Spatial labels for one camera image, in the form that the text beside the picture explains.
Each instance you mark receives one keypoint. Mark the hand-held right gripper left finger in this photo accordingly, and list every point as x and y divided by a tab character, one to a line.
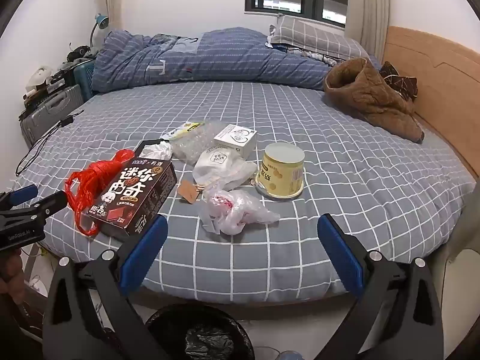
146	247

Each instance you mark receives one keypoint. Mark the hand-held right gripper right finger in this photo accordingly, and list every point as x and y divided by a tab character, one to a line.
339	255

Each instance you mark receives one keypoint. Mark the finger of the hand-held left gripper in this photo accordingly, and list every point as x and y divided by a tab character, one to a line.
22	194
48	204

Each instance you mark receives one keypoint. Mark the dark brown cookie box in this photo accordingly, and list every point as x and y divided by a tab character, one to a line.
138	191

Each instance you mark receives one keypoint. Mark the brown paper tag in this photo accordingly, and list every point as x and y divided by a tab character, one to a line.
187	192

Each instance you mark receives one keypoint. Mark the clear plastic bag red contents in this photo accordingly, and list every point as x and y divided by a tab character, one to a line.
232	210

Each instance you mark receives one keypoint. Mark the white tissue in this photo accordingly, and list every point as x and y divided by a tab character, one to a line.
157	152

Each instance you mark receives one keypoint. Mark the yellow round can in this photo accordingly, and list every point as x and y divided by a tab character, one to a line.
279	176

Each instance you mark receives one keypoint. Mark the white pouch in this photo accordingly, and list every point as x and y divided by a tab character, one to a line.
217	165

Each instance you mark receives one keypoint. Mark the bin with black liner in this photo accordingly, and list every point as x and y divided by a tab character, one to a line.
210	337

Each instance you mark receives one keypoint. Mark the clear bubble wrap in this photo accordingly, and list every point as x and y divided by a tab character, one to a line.
195	146

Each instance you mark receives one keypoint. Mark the yellow white wrapper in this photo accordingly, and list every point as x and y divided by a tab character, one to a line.
183	129

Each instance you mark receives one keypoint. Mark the white earphone box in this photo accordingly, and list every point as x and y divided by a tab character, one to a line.
234	137

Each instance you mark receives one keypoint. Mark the person's left hand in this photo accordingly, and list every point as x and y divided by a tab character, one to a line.
17	281

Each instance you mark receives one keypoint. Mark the grey suitcase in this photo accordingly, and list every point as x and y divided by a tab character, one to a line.
52	108

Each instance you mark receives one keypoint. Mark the white small appliance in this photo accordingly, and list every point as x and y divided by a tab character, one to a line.
39	75

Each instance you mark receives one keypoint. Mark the dark storage box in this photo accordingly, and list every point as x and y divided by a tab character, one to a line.
60	78

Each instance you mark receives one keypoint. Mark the teal suitcase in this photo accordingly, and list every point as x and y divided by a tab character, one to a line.
83	78

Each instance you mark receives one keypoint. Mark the black small device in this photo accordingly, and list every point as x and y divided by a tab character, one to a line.
79	53

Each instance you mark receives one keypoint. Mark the brown fleece garment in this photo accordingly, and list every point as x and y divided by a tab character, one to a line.
367	97

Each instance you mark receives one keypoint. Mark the dark patterned cushion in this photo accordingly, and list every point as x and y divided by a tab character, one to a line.
401	82

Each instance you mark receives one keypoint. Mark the blue desk lamp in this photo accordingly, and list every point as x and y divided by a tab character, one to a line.
101	20

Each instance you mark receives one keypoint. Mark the striped folded cloth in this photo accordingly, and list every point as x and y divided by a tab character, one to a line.
318	58

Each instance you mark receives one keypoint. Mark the wooden headboard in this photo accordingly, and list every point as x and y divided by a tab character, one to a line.
442	82

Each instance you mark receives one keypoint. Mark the blue striped duvet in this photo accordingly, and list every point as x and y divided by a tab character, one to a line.
225	60

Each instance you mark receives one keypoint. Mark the grey checked pillow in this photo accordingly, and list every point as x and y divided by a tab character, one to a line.
318	35

